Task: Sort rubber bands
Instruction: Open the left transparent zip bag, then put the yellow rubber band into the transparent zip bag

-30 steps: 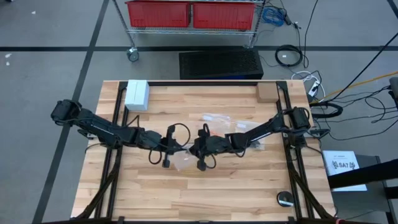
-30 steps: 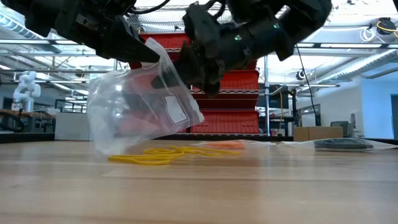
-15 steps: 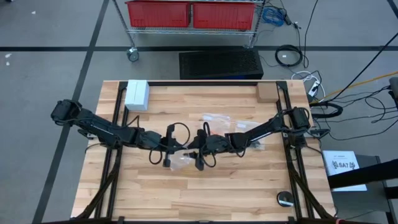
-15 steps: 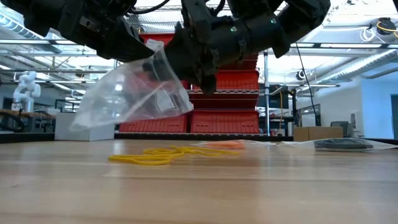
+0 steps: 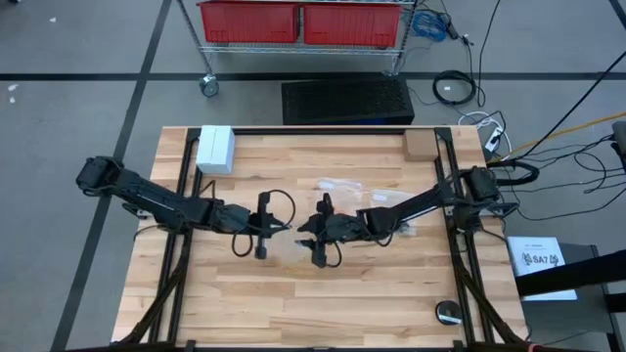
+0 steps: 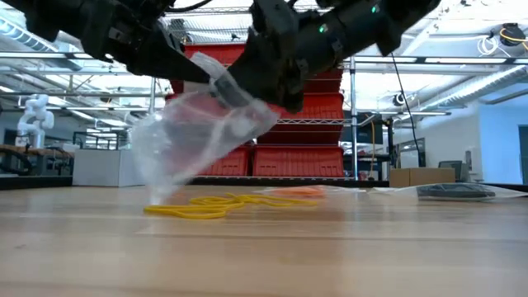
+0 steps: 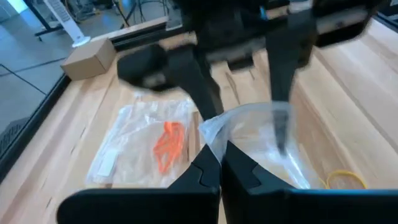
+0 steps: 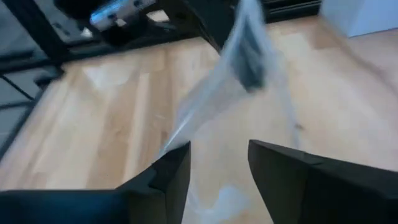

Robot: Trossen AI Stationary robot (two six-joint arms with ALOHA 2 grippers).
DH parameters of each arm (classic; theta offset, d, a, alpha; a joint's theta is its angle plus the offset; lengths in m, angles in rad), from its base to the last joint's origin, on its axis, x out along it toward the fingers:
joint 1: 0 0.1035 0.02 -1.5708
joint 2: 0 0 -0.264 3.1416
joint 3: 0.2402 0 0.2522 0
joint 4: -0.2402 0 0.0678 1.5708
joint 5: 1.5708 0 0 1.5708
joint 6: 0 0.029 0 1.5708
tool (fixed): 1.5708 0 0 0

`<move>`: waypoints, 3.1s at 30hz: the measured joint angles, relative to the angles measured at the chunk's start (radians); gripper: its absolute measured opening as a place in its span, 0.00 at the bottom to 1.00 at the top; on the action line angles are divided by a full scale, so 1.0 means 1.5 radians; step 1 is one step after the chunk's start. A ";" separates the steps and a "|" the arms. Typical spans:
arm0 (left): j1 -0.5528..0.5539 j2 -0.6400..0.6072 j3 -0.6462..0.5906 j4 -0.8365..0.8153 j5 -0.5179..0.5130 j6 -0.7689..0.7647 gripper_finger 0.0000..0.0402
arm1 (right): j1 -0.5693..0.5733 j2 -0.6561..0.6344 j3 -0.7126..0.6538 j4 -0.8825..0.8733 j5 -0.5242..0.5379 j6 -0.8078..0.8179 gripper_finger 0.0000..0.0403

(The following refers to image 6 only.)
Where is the black camera cable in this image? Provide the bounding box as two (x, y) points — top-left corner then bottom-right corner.
(164, 0), (215, 13)

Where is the round ceiling device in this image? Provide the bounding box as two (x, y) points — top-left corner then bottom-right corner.
(390, 91), (408, 109)

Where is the white wall dispenser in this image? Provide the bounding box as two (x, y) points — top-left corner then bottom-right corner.
(464, 145), (482, 175)

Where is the teal door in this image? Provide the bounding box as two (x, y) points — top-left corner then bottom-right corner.
(517, 124), (528, 186)

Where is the dark monitor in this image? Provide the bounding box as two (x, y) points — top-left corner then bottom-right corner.
(341, 111), (384, 145)

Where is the grey chair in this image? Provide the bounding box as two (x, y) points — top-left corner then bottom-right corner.
(436, 159), (471, 184)

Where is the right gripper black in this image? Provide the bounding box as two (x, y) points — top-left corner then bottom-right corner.
(213, 0), (314, 113)

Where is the black rubber band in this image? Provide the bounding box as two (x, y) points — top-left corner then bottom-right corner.
(416, 183), (455, 202)
(465, 184), (497, 202)
(441, 183), (479, 202)

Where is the black ceiling cable reel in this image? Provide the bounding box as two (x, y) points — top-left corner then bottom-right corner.
(489, 21), (528, 54)

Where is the white cardboard box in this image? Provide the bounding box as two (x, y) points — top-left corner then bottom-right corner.
(72, 148), (139, 187)

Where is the framed whiteboard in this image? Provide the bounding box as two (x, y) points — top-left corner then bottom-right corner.
(397, 137), (427, 170)

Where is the brown cardboard box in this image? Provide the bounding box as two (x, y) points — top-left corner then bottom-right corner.
(389, 167), (457, 192)

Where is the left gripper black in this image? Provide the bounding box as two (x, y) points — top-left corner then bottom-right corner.
(105, 18), (211, 83)

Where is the grey round object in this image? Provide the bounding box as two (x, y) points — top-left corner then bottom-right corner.
(167, 17), (189, 42)

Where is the black post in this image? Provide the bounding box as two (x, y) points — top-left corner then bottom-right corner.
(385, 116), (396, 182)

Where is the black hanging cable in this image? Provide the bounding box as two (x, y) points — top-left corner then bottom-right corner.
(390, 52), (426, 168)

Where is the cluttered dark workbench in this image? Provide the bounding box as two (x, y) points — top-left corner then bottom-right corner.
(0, 143), (75, 177)

